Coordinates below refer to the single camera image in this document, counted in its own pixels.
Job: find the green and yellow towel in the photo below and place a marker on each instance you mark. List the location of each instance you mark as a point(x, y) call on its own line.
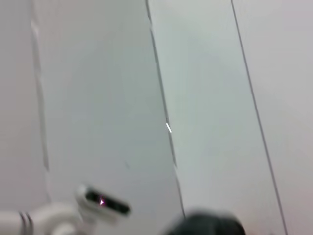
point(207, 224)

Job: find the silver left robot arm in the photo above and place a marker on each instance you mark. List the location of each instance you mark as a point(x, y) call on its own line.
point(53, 218)

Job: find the white robot head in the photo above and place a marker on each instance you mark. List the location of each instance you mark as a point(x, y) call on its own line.
point(105, 200)

